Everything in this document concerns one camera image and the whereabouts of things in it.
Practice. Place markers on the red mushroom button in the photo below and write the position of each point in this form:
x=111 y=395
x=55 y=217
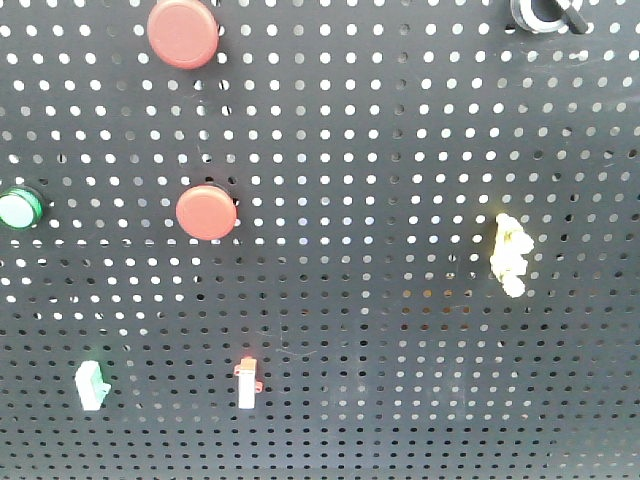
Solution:
x=206 y=212
x=183 y=33

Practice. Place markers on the black rotary selector switch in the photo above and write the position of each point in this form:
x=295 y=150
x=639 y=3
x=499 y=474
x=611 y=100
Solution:
x=549 y=16

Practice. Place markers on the green round push button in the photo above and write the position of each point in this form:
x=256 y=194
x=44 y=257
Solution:
x=21 y=207

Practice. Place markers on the black perforated pegboard panel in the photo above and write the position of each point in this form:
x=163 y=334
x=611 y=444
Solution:
x=368 y=147

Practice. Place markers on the red-tipped white rocker switch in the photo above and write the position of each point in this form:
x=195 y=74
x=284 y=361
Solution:
x=248 y=384

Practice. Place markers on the yellow toggle handle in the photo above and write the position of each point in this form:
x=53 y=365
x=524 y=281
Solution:
x=507 y=261

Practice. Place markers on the green-tipped white rocker switch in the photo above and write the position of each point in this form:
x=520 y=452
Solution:
x=90 y=386

